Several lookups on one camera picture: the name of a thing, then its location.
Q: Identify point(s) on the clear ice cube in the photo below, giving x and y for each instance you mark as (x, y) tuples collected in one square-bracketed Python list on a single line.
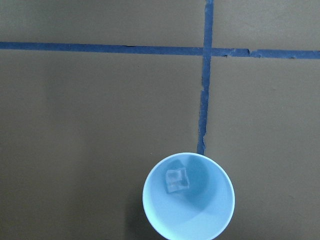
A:
[(177, 180)]

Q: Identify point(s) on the light blue cup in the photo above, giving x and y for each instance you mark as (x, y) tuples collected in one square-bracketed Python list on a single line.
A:
[(201, 212)]

